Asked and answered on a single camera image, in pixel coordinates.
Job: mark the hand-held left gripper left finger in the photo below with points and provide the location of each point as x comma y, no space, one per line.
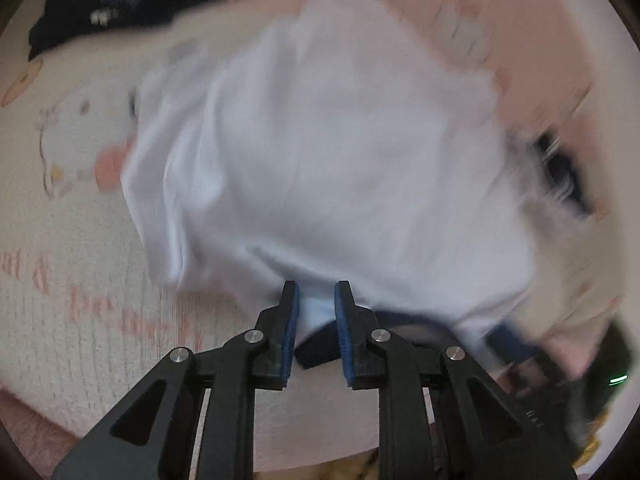
289,340

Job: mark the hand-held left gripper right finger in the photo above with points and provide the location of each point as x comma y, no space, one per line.
344,345

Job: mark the white shirt with navy collar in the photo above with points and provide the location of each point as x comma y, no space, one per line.
325,160

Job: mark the navy garment with white stripes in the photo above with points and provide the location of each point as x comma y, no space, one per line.
565,170

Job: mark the printed pink and white blanket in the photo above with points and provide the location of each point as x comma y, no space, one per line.
75,260

